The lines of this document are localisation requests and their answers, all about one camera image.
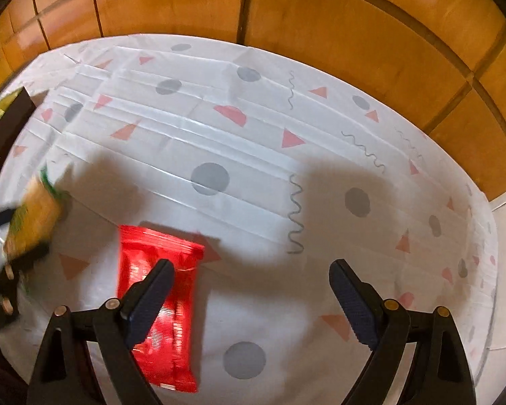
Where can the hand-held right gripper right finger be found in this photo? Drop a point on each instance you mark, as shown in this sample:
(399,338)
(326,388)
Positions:
(354,299)

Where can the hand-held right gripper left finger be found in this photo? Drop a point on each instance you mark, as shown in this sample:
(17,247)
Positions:
(149,299)

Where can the green-ended cracker packet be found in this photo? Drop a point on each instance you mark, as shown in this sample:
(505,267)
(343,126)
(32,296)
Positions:
(33,219)

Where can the plain red snack packet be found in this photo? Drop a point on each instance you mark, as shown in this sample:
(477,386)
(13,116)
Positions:
(152,244)

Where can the gold tin box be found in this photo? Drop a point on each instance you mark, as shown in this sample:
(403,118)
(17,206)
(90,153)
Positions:
(8,135)

